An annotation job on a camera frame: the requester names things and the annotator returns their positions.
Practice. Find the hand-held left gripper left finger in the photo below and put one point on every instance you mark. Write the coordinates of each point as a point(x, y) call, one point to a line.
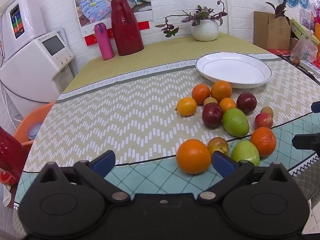
point(105, 162)

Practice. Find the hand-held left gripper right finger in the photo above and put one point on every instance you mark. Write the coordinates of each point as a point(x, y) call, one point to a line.
point(225, 165)

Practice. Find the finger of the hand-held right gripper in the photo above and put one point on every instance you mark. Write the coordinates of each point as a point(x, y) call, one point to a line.
point(306, 141)
point(316, 107)

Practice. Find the yellow-red small apple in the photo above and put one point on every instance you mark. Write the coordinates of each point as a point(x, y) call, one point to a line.
point(218, 146)

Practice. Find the round green apple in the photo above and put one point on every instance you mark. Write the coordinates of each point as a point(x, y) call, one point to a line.
point(246, 152)

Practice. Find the large orange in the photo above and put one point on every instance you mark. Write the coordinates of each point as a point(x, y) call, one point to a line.
point(193, 156)
point(221, 90)

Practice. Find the bumpy tangerine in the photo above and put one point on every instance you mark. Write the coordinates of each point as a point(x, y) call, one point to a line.
point(200, 93)
point(263, 141)

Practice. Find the oblong green mango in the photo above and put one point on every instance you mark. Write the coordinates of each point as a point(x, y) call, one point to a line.
point(235, 122)

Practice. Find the small red apple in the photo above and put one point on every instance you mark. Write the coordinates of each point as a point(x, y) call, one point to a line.
point(263, 120)

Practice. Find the brown longan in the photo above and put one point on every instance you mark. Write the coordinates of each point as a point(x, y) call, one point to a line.
point(267, 111)

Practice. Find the dark red plum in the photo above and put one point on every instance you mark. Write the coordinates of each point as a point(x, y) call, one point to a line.
point(246, 103)
point(212, 115)

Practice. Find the small orange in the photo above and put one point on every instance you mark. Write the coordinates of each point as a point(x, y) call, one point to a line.
point(227, 104)

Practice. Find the small yellowish plum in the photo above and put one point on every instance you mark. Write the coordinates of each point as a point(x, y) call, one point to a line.
point(210, 101)

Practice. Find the yellow-orange citrus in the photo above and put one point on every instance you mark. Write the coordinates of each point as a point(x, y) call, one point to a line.
point(186, 106)

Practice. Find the white plate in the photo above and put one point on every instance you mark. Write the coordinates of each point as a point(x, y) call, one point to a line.
point(232, 67)

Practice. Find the white flat box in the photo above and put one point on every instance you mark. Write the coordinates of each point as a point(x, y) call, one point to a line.
point(310, 66)

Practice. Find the clear plastic bag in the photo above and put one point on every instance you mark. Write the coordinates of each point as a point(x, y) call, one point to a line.
point(303, 50)

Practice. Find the red packet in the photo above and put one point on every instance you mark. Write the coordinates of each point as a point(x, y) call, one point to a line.
point(281, 52)

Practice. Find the green box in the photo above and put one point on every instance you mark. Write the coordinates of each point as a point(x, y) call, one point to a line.
point(301, 30)

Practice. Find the cardboard box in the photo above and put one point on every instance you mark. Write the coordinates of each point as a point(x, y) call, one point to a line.
point(271, 32)

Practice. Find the orange plastic stool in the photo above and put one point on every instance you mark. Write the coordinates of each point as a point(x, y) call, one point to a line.
point(27, 117)

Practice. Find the orange-red basket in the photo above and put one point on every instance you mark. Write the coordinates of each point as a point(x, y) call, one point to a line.
point(6, 178)

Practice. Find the purple-leaf plant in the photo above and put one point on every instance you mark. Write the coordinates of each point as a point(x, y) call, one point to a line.
point(281, 8)

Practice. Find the white appliance with screen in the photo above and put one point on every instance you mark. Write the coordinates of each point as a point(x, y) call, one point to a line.
point(32, 75)

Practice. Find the pink bottle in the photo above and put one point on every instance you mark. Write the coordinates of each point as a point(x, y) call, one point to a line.
point(104, 42)

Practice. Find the potted plant white ribbed pot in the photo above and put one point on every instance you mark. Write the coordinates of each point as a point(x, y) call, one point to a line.
point(205, 30)

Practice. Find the red thermos jug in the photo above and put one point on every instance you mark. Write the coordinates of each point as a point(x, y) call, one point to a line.
point(126, 27)

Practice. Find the white water purifier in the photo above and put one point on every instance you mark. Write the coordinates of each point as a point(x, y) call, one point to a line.
point(27, 12)

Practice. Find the wall calendar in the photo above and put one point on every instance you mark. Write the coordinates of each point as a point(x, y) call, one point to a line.
point(95, 5)

